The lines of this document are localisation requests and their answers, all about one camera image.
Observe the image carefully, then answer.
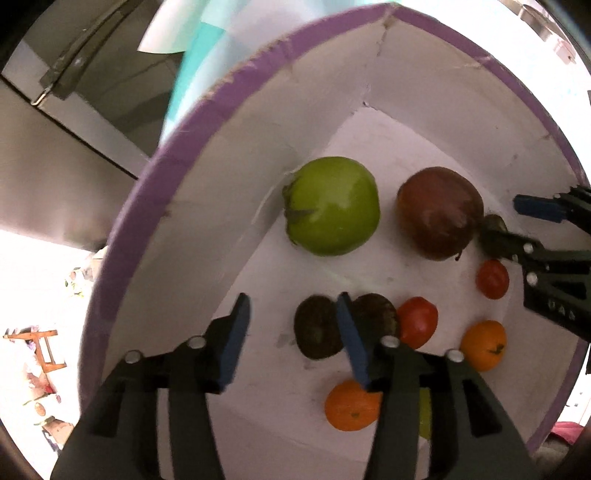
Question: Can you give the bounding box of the small orange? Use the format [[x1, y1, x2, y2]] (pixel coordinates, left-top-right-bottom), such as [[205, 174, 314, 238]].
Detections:
[[459, 320, 508, 373]]

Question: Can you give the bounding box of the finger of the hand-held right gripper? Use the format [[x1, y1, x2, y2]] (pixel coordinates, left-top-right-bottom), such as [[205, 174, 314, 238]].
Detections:
[[480, 226, 591, 343], [513, 185, 591, 225]]

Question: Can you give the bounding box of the yellow green fruit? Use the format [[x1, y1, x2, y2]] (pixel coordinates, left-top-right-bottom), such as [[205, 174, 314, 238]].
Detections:
[[418, 388, 433, 441]]

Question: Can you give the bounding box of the grey refrigerator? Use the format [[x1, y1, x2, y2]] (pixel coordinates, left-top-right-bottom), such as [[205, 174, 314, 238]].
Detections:
[[0, 0, 186, 252]]

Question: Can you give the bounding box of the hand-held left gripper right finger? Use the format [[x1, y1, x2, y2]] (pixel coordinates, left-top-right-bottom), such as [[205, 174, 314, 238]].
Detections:
[[336, 291, 541, 480]]

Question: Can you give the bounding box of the purple cardboard box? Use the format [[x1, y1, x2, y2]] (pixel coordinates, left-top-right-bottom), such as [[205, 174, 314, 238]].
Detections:
[[78, 2, 589, 459]]

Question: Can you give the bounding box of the dark red round fruit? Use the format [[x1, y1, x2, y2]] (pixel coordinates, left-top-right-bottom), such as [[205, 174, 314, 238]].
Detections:
[[396, 166, 486, 262]]

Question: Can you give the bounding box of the refrigerator handle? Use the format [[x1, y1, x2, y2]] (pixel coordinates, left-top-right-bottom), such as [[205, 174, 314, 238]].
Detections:
[[30, 0, 140, 107]]

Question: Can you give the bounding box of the dark brown fruit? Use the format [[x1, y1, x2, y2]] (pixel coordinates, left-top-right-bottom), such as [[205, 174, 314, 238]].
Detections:
[[482, 213, 509, 238], [351, 293, 400, 348], [294, 295, 348, 361]]

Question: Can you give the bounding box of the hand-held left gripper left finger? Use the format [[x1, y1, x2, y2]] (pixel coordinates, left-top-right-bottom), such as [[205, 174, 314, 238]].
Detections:
[[50, 293, 252, 480]]

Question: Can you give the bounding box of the wooden chair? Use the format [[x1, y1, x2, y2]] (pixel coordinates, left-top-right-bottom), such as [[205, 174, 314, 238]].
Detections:
[[4, 329, 68, 373]]

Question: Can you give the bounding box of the red tomato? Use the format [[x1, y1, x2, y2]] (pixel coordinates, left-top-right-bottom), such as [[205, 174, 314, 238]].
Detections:
[[475, 259, 510, 300], [396, 296, 439, 350]]

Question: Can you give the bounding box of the green round fruit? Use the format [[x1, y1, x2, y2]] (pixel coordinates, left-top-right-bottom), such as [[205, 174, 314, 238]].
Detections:
[[283, 156, 382, 258]]

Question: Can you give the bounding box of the teal checkered tablecloth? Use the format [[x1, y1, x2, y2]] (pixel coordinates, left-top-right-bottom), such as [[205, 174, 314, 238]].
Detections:
[[137, 0, 403, 154]]

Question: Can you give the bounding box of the large orange with stem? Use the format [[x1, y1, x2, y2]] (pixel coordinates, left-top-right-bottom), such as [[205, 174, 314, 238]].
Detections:
[[324, 379, 384, 432]]

